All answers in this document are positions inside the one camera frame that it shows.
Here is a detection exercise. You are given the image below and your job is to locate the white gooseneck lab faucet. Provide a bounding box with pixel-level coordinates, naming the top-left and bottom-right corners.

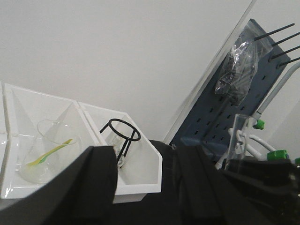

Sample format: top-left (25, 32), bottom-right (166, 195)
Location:
top-left (215, 63), bottom-right (300, 169)

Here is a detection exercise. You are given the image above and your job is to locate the left white storage bin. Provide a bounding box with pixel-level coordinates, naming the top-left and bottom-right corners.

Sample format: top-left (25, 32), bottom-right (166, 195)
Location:
top-left (0, 82), bottom-right (11, 150)

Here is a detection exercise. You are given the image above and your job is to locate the white storage bin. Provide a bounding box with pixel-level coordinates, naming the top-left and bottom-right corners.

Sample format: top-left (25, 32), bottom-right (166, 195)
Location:
top-left (0, 83), bottom-right (103, 200)
top-left (79, 102), bottom-right (163, 204)
top-left (0, 82), bottom-right (11, 150)

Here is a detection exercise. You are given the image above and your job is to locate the glass flask in right bin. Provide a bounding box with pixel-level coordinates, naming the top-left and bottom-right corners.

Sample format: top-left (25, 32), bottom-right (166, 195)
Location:
top-left (110, 135), bottom-right (129, 168)

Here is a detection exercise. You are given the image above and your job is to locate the grey blue pegboard drying rack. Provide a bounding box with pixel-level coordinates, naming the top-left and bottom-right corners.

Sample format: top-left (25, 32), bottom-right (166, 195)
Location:
top-left (171, 19), bottom-right (293, 162)

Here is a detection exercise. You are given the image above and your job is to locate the green plastic spatula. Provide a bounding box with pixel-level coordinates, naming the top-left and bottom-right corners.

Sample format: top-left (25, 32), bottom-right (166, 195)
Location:
top-left (39, 157), bottom-right (47, 164)

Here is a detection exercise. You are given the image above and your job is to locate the right white storage bin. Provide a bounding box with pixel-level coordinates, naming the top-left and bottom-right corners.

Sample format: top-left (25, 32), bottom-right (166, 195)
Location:
top-left (79, 102), bottom-right (163, 204)

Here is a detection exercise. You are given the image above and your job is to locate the clear glass test tube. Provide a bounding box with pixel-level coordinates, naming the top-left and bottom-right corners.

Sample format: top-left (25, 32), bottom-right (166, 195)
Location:
top-left (225, 114), bottom-right (255, 173)

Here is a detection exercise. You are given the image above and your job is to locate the yellow plastic spatula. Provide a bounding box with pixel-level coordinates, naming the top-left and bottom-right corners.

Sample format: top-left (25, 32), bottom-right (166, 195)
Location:
top-left (26, 139), bottom-right (73, 166)

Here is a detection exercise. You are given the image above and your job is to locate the black wire tripod stand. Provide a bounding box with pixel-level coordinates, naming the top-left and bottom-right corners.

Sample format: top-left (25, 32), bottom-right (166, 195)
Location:
top-left (99, 118), bottom-right (141, 168)

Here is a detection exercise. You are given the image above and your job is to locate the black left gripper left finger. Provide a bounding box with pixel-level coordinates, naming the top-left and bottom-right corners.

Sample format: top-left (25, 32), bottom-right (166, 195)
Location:
top-left (0, 146), bottom-right (117, 225)

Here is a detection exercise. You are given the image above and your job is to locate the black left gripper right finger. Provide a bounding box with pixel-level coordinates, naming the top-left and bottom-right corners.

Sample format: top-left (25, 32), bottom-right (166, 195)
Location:
top-left (180, 146), bottom-right (300, 225)

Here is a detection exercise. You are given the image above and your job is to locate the plastic bag of pegs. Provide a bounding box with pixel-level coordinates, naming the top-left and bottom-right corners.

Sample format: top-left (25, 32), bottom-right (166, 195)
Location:
top-left (214, 19), bottom-right (272, 106)

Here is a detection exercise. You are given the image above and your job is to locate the middle white storage bin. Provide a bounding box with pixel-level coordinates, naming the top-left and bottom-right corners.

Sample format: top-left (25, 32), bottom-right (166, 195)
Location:
top-left (0, 83), bottom-right (103, 200)

